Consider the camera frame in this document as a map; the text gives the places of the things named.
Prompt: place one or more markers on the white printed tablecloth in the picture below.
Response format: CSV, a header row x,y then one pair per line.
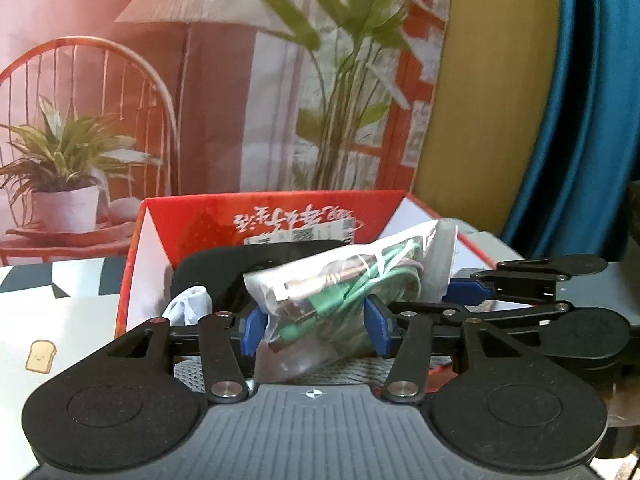
x,y
60,320

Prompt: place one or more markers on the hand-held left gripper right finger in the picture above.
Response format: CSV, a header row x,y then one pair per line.
x,y
376,327

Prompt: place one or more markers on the red strawberry print cardboard box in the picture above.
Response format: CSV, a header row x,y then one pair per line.
x,y
210,220

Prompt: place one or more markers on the white cloth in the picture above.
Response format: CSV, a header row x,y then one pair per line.
x,y
190,305

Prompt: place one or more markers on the printed room scene wall tapestry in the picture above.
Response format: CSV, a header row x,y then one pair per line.
x,y
200,110

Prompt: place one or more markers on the teal curtain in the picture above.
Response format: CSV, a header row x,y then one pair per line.
x,y
575,110

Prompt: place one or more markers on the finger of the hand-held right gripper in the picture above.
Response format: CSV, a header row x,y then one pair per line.
x,y
467,287
520,312

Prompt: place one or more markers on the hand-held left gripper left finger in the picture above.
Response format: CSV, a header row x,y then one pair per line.
x,y
253,332

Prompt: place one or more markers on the light wooden panel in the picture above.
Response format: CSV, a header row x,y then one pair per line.
x,y
475,110

